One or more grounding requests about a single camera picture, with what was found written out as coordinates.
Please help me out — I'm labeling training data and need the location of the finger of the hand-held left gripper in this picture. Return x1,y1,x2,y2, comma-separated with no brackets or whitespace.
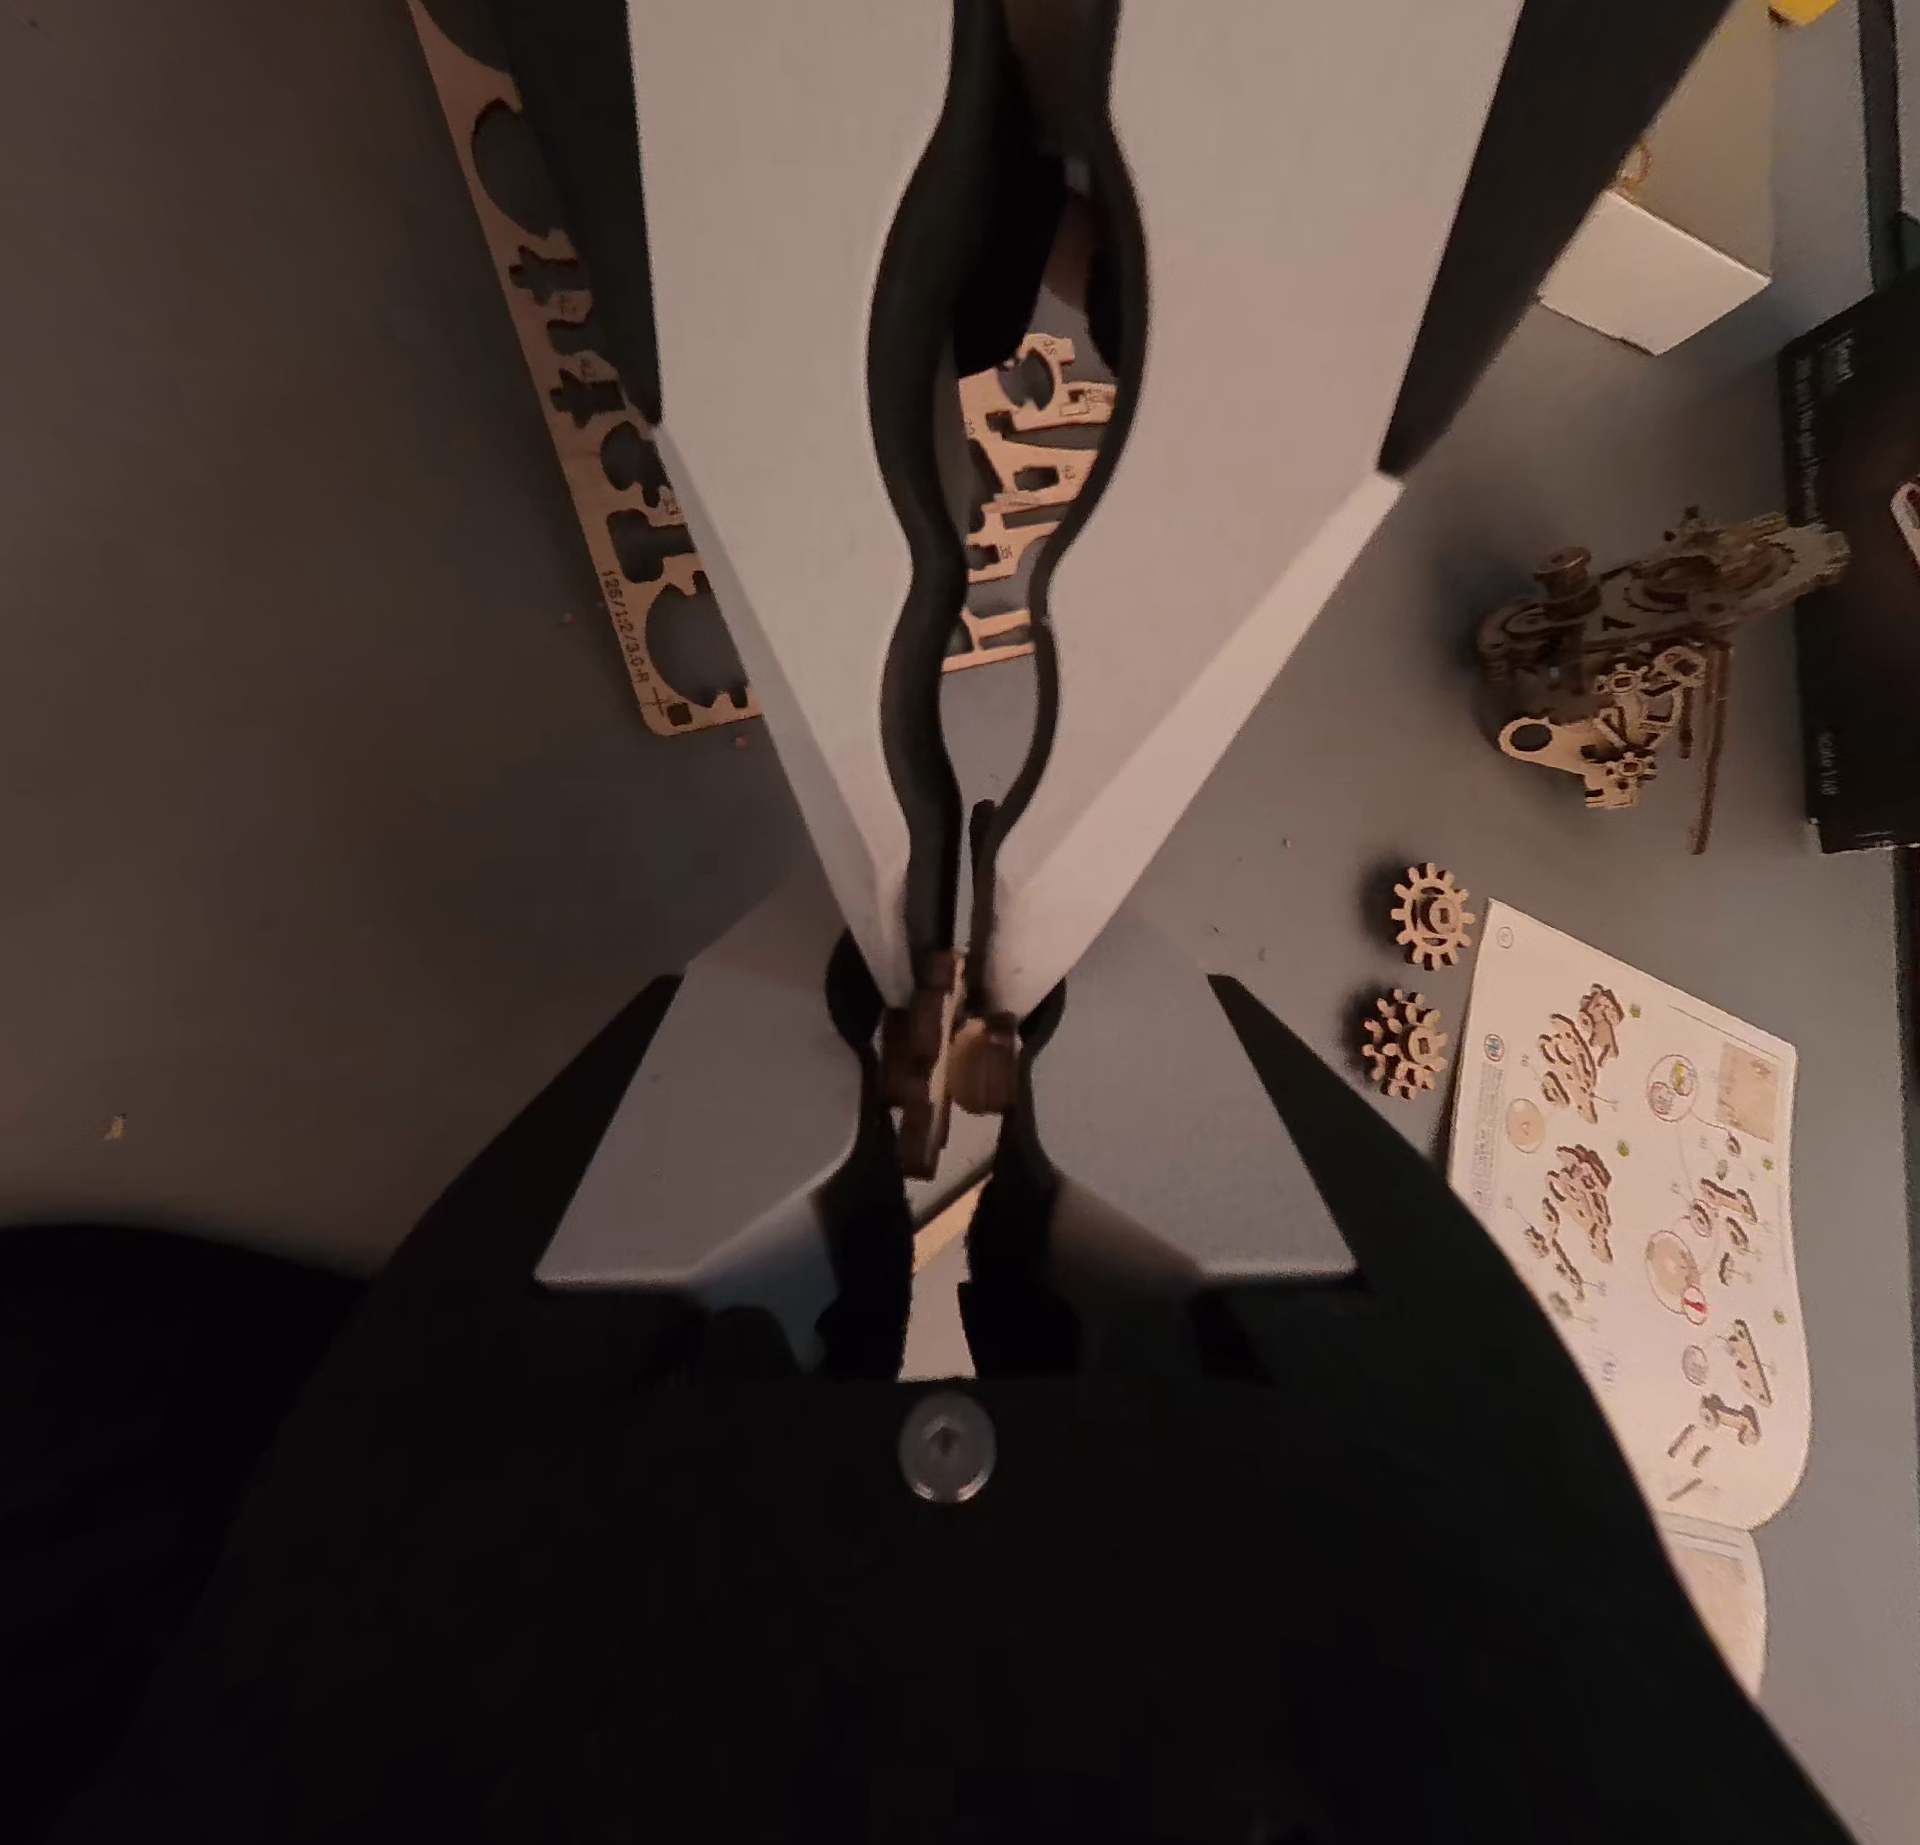
983,0,1532,1011
617,0,974,1011

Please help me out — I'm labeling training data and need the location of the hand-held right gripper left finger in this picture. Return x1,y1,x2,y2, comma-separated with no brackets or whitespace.
534,868,905,1367

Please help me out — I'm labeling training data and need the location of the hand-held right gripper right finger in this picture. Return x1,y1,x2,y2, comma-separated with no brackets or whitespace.
973,903,1369,1367

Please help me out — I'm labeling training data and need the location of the small wooden gear assembly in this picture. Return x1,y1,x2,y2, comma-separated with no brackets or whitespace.
872,798,1025,1184

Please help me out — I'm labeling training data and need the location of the wooden gear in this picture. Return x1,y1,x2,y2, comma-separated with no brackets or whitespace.
1384,856,1482,971
1355,984,1452,1099

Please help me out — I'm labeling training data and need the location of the punched-out wooden parts sheet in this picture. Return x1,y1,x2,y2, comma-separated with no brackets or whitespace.
382,0,770,739

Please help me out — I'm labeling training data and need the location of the small wooden parts sheet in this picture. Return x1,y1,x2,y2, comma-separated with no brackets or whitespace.
938,337,1126,674

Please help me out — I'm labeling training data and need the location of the partly built wooden model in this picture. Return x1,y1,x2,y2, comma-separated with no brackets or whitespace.
1477,509,1852,856

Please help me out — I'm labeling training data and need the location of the black model kit box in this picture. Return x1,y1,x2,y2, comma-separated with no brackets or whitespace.
1785,284,1920,856

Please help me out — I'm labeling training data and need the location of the person's left hand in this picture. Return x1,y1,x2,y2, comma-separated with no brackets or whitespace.
1050,187,1119,333

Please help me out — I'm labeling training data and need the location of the small white cardboard box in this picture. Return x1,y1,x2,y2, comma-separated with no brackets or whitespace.
1532,135,1772,357

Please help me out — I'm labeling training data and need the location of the flat wooden gear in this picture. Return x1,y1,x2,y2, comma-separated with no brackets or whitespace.
1384,856,1482,971

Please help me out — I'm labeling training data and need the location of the illustrated instruction booklet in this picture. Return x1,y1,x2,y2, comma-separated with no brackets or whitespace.
1444,898,1818,1699

